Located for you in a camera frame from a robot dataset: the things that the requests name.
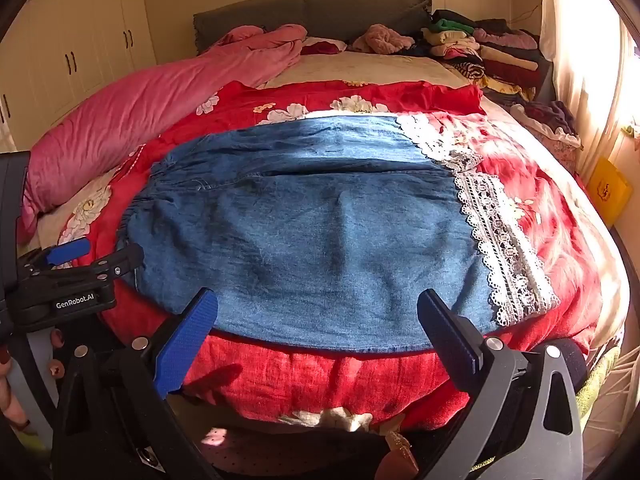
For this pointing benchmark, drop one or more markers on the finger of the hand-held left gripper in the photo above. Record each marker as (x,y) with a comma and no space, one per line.
(67,252)
(117,262)

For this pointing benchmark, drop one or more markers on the grey padded headboard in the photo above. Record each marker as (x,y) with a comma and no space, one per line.
(325,10)

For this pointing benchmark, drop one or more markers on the pink pillow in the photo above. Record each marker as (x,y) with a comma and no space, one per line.
(125,105)

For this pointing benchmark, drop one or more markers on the yellow bag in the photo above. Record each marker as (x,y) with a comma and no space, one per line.
(607,190)

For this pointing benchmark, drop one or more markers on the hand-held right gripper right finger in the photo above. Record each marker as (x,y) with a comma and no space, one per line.
(447,337)

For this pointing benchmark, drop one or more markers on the pile of folded clothes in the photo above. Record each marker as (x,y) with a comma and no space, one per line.
(500,55)

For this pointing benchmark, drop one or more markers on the pink fuzzy cloth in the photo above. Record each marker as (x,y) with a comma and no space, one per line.
(382,37)

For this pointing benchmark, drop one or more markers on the red floral blanket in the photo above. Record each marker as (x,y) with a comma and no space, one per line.
(300,385)

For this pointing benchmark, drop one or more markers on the green towel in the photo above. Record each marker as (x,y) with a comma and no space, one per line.
(595,377)

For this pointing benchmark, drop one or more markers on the dark red garment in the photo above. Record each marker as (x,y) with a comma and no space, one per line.
(320,48)

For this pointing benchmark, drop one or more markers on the blue denim pants lace trim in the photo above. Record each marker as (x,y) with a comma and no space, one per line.
(310,240)

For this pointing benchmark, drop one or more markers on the white wardrobe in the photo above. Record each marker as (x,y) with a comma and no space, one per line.
(65,25)

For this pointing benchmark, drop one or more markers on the purple ruffled garment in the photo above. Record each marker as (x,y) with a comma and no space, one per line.
(550,115)

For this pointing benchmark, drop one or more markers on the person's left hand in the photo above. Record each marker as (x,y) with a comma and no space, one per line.
(10,400)

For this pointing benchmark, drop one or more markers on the cream curtain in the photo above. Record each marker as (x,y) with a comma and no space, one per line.
(585,60)

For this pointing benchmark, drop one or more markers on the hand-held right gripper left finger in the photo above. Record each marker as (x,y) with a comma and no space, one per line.
(185,345)

